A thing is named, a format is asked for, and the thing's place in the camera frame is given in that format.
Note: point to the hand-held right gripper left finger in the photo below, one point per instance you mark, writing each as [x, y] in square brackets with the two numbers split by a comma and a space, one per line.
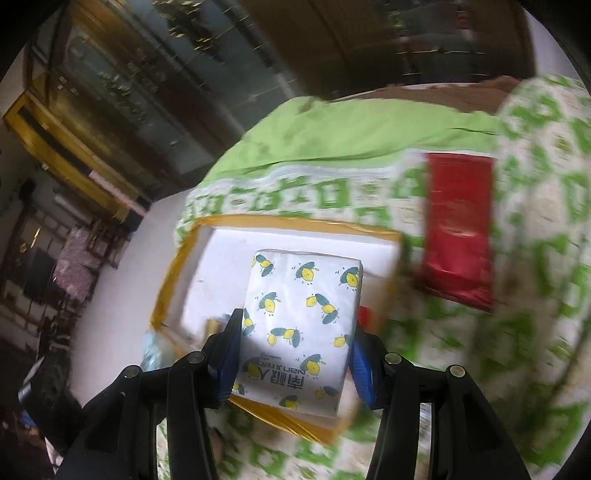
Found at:
[226, 369]

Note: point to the red packet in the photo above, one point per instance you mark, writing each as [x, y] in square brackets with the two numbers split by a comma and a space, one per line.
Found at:
[457, 230]

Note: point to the glass display cabinet, yellow frame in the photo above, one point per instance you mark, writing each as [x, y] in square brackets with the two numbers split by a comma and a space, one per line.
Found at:
[323, 37]

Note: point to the green printed quilt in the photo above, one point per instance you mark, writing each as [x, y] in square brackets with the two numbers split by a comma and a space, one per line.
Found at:
[531, 323]

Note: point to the dark wooden furniture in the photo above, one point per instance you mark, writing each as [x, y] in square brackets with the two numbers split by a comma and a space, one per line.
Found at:
[27, 286]

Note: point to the black object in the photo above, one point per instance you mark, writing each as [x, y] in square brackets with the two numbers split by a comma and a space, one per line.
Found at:
[51, 406]

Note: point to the white foam box yellow tape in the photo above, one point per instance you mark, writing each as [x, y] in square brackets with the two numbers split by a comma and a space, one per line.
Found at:
[221, 258]

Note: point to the lemon print tissue pack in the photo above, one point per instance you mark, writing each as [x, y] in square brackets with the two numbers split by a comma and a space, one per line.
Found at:
[295, 314]

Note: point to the clear plastic bag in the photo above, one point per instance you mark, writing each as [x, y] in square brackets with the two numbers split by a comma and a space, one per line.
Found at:
[159, 350]

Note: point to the pink patterned cloth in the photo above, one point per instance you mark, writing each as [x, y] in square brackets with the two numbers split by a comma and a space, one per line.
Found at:
[76, 267]

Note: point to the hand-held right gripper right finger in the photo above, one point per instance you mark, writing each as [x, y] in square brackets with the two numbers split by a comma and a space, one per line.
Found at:
[364, 369]

